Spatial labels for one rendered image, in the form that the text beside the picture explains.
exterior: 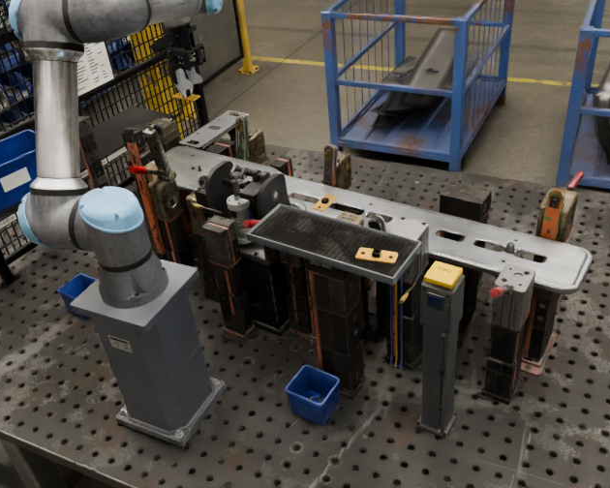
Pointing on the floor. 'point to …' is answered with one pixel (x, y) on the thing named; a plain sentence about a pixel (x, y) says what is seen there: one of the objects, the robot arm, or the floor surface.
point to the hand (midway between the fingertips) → (185, 91)
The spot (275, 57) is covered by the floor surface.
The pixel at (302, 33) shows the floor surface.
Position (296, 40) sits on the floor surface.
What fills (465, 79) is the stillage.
